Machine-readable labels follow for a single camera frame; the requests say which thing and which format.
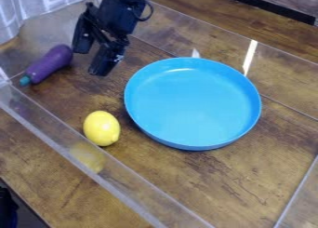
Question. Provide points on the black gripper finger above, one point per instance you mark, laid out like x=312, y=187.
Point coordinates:
x=109, y=57
x=84, y=38

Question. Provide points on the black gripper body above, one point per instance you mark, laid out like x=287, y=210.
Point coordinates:
x=116, y=16

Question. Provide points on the purple toy eggplant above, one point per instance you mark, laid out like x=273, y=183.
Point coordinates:
x=57, y=58

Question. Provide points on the blue round plastic tray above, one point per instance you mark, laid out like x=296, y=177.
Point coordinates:
x=192, y=103

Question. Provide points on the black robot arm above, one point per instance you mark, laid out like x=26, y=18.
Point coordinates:
x=108, y=24

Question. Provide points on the white patterned curtain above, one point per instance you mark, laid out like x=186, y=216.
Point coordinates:
x=15, y=11

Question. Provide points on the yellow lemon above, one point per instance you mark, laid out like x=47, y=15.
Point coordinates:
x=102, y=128

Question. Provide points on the black strip on table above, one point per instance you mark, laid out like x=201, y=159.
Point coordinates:
x=280, y=10

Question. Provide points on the clear acrylic enclosure walls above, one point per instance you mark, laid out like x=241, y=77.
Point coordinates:
x=257, y=183

